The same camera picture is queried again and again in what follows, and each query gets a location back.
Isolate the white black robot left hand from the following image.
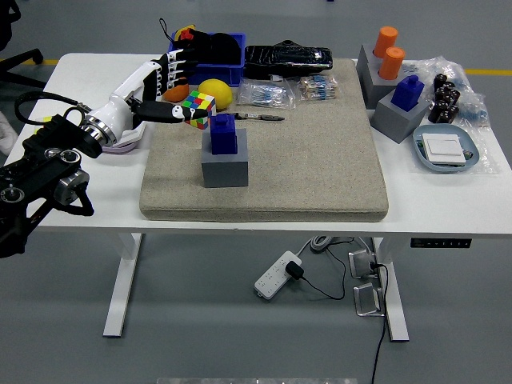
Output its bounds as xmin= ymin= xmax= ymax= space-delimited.
xmin=86 ymin=47 xmax=211 ymax=146

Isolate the blue seal with round knob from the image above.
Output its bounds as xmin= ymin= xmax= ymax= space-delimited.
xmin=210 ymin=114 xmax=239 ymax=156

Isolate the grey cube seal holder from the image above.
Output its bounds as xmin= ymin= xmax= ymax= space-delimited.
xmin=370 ymin=88 xmax=431 ymax=144
xmin=201 ymin=127 xmax=250 ymax=189

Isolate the blue seal with square knob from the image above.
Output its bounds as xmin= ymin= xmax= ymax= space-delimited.
xmin=390 ymin=74 xmax=424 ymax=112

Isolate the orange fruit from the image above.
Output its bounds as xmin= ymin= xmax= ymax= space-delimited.
xmin=162 ymin=78 xmax=191 ymax=102

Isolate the bright colourful puzzle cube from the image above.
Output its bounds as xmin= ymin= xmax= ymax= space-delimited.
xmin=182 ymin=90 xmax=217 ymax=131

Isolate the yellow red tool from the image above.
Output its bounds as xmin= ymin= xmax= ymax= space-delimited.
xmin=172 ymin=24 xmax=197 ymax=43

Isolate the blue plastic bin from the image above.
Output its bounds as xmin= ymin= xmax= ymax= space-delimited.
xmin=164 ymin=31 xmax=246 ymax=87

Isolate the yellow lemon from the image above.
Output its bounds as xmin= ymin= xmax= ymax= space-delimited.
xmin=198 ymin=78 xmax=234 ymax=112

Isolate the bag of blue resistors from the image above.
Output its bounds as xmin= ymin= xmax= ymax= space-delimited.
xmin=235 ymin=78 xmax=297 ymax=110

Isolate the black slim hand tool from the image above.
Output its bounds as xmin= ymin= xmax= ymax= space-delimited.
xmin=234 ymin=112 xmax=286 ymax=122

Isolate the black wrapped keyboard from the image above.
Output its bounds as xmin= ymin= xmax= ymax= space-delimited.
xmin=243 ymin=38 xmax=334 ymax=80

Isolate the beige fabric mat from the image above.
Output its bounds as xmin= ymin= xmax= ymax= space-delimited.
xmin=138 ymin=58 xmax=390 ymax=223

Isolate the bag of brown resistors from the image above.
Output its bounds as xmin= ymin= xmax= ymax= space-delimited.
xmin=296 ymin=74 xmax=343 ymax=102

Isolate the white table leg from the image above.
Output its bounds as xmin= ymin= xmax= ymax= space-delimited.
xmin=370 ymin=237 xmax=410 ymax=343
xmin=102 ymin=233 xmax=144 ymax=339

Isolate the white power strip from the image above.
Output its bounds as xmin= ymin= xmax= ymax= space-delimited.
xmin=254 ymin=250 xmax=303 ymax=301

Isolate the tall grey double holder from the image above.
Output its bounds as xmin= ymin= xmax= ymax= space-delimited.
xmin=355 ymin=42 xmax=405 ymax=110

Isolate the orange cylinder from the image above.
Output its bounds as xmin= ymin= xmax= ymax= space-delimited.
xmin=373 ymin=26 xmax=399 ymax=57
xmin=378 ymin=46 xmax=406 ymax=81

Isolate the green circuit board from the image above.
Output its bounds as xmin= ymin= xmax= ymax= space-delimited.
xmin=414 ymin=138 xmax=476 ymax=166

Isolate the light blue plate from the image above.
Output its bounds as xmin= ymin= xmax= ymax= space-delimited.
xmin=411 ymin=122 xmax=481 ymax=174

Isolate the clear bag with blue parts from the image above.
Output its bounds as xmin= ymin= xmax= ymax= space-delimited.
xmin=402 ymin=54 xmax=491 ymax=129

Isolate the black table control panel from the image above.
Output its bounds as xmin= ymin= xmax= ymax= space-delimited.
xmin=410 ymin=238 xmax=472 ymax=249

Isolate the flat clear plastic bag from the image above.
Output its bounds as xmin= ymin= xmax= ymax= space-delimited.
xmin=410 ymin=126 xmax=501 ymax=175

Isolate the black cloth with strap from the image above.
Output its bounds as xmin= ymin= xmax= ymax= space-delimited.
xmin=158 ymin=18 xmax=243 ymax=65

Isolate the white coiled cable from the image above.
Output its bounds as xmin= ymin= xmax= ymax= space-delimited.
xmin=295 ymin=235 xmax=357 ymax=255

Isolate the black power adapter with cable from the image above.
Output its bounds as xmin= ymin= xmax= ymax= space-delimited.
xmin=284 ymin=239 xmax=348 ymax=301

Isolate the metal bracket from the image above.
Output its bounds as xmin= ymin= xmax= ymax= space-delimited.
xmin=352 ymin=282 xmax=386 ymax=318
xmin=347 ymin=249 xmax=381 ymax=280

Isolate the white wall switch panel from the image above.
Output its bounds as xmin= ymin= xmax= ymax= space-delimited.
xmin=422 ymin=134 xmax=468 ymax=165

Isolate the black power cable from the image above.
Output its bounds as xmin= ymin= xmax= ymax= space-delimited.
xmin=368 ymin=262 xmax=390 ymax=384

